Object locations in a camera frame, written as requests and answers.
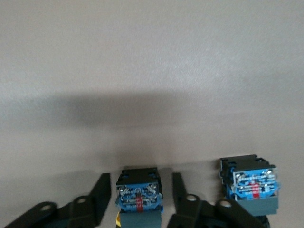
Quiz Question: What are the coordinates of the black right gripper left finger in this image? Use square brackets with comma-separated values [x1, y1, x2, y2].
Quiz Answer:
[3, 173, 111, 228]

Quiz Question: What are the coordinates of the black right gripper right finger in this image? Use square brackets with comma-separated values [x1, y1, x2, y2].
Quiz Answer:
[166, 172, 262, 228]

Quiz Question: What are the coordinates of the push button with blue block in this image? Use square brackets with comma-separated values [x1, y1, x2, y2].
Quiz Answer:
[218, 154, 280, 228]
[114, 166, 165, 228]

